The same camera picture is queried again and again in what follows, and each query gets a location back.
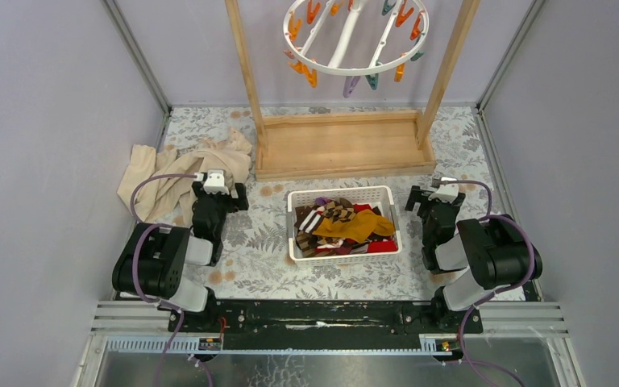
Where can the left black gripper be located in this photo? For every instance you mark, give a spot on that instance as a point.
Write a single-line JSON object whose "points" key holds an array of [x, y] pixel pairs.
{"points": [[234, 203]]}

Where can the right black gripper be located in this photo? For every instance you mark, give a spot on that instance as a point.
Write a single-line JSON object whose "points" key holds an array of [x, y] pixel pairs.
{"points": [[418, 195]]}

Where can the red sock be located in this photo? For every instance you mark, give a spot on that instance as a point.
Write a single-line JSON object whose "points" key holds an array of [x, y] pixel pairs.
{"points": [[361, 207], [382, 246]]}

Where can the white plastic basket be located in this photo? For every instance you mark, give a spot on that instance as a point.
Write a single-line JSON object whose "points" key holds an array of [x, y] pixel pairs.
{"points": [[346, 251]]}

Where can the mustard yellow sock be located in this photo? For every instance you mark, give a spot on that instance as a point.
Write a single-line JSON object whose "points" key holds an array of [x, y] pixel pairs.
{"points": [[358, 229]]}

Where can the brown yellow argyle sock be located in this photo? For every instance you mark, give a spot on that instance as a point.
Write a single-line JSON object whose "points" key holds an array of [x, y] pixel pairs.
{"points": [[340, 210]]}

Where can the brown tan striped sock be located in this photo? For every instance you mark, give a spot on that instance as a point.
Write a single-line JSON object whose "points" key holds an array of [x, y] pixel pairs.
{"points": [[309, 246]]}

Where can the purple orange striped sock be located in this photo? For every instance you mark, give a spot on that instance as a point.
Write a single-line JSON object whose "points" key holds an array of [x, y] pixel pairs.
{"points": [[321, 201]]}

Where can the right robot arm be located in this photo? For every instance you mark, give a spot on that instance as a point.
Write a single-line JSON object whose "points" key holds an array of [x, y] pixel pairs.
{"points": [[492, 253]]}

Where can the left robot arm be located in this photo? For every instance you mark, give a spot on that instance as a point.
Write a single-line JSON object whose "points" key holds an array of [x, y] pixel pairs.
{"points": [[152, 262]]}

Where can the white round clip hanger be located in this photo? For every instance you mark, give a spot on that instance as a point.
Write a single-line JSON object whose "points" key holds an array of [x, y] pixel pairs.
{"points": [[354, 38]]}

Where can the beige crumpled cloth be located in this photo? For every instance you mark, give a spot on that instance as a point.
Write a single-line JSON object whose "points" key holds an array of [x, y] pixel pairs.
{"points": [[154, 181]]}

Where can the floral table mat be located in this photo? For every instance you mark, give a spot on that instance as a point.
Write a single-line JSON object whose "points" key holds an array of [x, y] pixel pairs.
{"points": [[255, 260]]}

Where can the brown white striped sock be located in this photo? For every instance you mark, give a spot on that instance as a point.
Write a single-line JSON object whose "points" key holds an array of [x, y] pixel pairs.
{"points": [[309, 218]]}

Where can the wooden hanging rack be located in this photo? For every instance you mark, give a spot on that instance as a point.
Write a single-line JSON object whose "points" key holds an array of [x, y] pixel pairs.
{"points": [[362, 144]]}

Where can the teal plastic clip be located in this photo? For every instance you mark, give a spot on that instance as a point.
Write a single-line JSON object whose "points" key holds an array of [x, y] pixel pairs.
{"points": [[372, 80]]}

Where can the lilac plastic clip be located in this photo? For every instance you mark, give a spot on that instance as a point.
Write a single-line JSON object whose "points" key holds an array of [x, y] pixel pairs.
{"points": [[349, 85]]}

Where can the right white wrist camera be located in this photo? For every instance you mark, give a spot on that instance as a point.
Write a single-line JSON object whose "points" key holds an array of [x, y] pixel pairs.
{"points": [[446, 189]]}

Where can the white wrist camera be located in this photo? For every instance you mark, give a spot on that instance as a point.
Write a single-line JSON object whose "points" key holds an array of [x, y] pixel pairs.
{"points": [[446, 189], [213, 182]]}

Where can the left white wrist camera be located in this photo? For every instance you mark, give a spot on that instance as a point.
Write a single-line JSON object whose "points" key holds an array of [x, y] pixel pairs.
{"points": [[213, 182]]}

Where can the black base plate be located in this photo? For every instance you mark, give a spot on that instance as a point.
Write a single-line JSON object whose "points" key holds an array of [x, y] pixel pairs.
{"points": [[246, 324]]}

